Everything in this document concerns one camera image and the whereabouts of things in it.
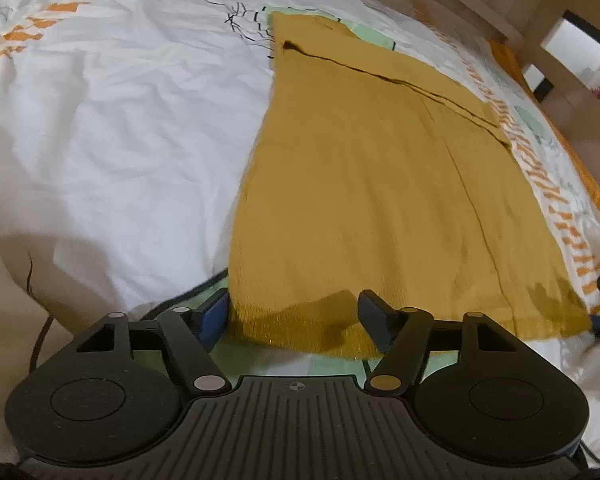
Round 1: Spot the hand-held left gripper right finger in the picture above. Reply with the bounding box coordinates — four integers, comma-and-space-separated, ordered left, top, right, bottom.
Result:
357, 289, 518, 396

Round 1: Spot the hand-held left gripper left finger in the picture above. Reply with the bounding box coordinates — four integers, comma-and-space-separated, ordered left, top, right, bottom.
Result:
75, 287, 233, 394

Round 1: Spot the yellow knit sweater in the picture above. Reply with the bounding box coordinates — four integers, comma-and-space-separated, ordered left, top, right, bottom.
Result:
226, 10, 592, 361

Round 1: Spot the printed white bed sheet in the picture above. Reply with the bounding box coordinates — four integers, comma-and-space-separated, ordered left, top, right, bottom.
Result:
0, 0, 600, 461

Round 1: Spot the beige cloth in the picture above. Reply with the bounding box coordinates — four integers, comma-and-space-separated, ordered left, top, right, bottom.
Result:
0, 210, 88, 463

